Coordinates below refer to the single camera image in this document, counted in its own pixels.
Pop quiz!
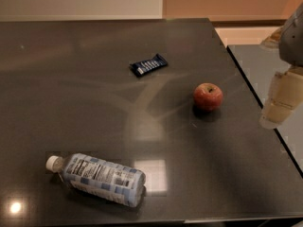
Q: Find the red apple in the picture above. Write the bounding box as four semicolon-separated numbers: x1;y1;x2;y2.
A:
193;83;223;112

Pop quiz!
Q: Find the clear plastic water bottle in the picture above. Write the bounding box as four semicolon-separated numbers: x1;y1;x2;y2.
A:
45;153;146;207

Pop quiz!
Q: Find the blue rxbar blueberry wrapper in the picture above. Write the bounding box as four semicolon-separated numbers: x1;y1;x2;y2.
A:
130;54;168;78

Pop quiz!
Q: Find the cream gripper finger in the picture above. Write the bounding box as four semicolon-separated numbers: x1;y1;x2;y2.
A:
261;27;282;49
259;66;303;130

